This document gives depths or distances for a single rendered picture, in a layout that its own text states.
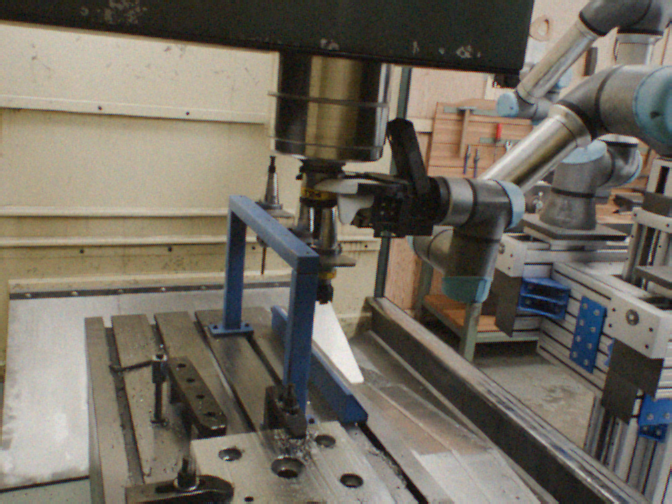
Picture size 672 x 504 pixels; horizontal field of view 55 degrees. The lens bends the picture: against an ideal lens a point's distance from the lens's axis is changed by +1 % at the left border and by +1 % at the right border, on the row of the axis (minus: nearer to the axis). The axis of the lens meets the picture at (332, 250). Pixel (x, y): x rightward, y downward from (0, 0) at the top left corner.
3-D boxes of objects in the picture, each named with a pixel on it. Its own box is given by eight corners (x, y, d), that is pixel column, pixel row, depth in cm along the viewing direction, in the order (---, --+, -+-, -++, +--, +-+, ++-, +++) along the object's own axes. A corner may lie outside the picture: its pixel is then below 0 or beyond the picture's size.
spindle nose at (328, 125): (242, 143, 87) (247, 50, 84) (340, 145, 96) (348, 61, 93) (302, 163, 74) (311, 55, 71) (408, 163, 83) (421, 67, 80)
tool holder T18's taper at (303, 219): (287, 226, 123) (290, 191, 121) (307, 224, 125) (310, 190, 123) (299, 232, 119) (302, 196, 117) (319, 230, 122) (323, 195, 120)
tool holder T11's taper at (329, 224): (310, 240, 114) (313, 203, 112) (335, 241, 115) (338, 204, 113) (314, 247, 110) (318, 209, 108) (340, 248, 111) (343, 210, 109)
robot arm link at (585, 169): (541, 185, 181) (551, 136, 177) (573, 184, 188) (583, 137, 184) (577, 193, 171) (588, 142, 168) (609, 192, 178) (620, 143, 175)
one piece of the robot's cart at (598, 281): (614, 347, 192) (634, 260, 185) (719, 412, 159) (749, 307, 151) (535, 351, 184) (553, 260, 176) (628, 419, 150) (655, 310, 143)
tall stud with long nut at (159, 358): (164, 416, 115) (166, 349, 111) (167, 424, 112) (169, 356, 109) (148, 418, 114) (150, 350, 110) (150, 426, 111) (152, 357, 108)
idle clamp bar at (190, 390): (188, 385, 126) (189, 355, 125) (231, 460, 104) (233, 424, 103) (162, 389, 124) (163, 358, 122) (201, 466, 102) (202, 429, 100)
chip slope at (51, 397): (316, 352, 212) (323, 277, 205) (423, 480, 151) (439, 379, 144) (12, 379, 177) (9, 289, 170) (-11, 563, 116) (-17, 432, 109)
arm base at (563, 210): (572, 217, 191) (579, 184, 189) (607, 230, 177) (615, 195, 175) (528, 216, 187) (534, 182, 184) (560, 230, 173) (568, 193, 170)
